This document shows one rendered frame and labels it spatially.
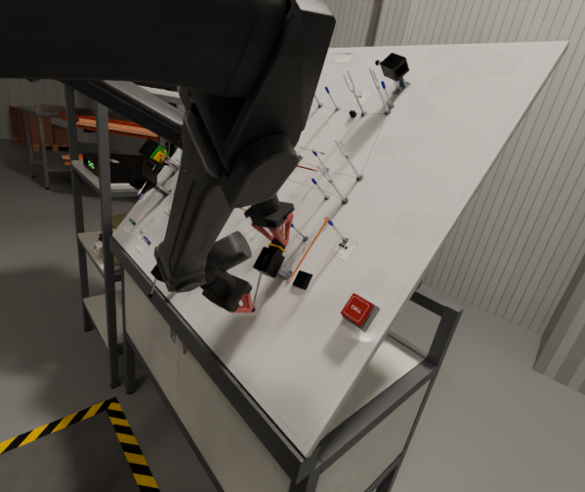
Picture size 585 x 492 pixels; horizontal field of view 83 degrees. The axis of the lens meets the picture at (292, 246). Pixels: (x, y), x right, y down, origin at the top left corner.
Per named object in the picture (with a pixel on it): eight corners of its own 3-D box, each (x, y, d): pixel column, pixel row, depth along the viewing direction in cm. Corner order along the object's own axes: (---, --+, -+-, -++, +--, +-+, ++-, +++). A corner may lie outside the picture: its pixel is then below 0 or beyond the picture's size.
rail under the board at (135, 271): (295, 486, 63) (301, 463, 61) (109, 250, 140) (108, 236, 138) (314, 469, 67) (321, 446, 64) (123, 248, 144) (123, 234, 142)
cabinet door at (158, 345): (175, 413, 119) (179, 320, 104) (125, 330, 155) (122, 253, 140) (181, 410, 120) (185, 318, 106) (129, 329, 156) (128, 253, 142)
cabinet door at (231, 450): (268, 569, 82) (293, 460, 68) (174, 414, 118) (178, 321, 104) (275, 561, 84) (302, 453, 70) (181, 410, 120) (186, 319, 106)
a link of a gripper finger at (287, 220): (279, 232, 83) (268, 200, 78) (302, 237, 79) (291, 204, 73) (262, 249, 80) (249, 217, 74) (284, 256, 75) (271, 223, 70)
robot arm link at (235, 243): (152, 246, 55) (172, 294, 54) (211, 213, 53) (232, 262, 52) (190, 250, 67) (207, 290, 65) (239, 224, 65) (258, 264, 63)
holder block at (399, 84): (388, 74, 96) (379, 46, 90) (414, 85, 89) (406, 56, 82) (376, 85, 97) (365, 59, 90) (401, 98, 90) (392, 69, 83)
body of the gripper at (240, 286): (223, 273, 74) (202, 255, 69) (254, 286, 68) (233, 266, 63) (206, 298, 72) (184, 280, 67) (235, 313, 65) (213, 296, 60)
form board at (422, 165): (115, 236, 140) (111, 234, 138) (255, 54, 151) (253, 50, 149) (310, 457, 62) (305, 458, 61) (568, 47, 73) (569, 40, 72)
